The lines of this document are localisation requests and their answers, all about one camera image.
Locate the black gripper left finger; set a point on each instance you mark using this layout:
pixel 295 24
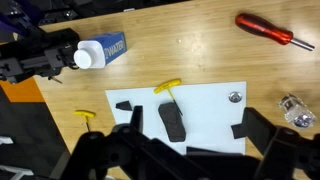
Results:
pixel 136 122

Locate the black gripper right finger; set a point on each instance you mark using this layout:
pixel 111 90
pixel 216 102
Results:
pixel 256 127

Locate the red handled screwdriver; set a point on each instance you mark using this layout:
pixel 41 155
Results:
pixel 261 27

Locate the small black wedge piece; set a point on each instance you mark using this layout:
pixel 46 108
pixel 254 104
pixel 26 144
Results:
pixel 125 105

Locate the dark grey foam block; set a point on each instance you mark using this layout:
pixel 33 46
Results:
pixel 172 121

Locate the silver round metal cap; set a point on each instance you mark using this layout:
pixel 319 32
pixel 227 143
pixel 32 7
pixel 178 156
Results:
pixel 235 97

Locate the clear plastic bottle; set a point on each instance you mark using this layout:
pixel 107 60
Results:
pixel 296 112

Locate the white paper sheet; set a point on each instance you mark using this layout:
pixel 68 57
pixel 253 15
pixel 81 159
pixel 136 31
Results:
pixel 208 114

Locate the blue white water carton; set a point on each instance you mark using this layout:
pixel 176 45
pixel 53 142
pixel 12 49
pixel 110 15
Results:
pixel 98 51

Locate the yellow T-handle hex key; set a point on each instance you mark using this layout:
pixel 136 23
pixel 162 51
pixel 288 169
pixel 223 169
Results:
pixel 86 115
pixel 167 86

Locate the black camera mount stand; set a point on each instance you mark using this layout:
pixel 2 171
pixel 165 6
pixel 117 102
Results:
pixel 35 52

